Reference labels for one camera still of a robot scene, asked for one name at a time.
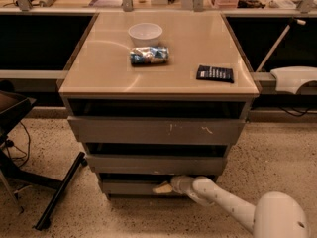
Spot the blue white snack bag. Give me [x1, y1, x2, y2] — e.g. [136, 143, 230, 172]
[130, 47, 169, 65]

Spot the grey drawer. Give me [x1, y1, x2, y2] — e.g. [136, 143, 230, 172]
[68, 116, 245, 145]
[98, 179, 218, 198]
[87, 155, 226, 175]

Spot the grey drawer cabinet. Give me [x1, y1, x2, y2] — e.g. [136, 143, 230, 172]
[58, 11, 261, 201]

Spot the grey bottom drawer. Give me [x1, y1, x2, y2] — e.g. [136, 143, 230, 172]
[98, 179, 218, 198]

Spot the grey top drawer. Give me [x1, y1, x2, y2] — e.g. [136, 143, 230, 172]
[68, 116, 245, 145]

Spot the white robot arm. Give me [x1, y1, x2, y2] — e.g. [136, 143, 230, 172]
[153, 176, 310, 238]

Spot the black rolling stand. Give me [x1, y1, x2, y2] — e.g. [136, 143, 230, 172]
[0, 90, 88, 232]

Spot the black floor cable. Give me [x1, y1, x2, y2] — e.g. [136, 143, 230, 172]
[3, 121, 32, 169]
[280, 107, 313, 118]

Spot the grey middle drawer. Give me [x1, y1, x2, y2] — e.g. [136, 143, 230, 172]
[87, 155, 226, 175]

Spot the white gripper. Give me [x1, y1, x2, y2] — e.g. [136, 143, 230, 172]
[153, 176, 199, 196]

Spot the white bowl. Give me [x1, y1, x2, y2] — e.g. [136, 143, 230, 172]
[128, 23, 162, 47]

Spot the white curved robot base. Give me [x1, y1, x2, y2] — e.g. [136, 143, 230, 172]
[270, 66, 317, 94]

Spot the black floor cable right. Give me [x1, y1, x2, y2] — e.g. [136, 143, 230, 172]
[280, 107, 313, 118]

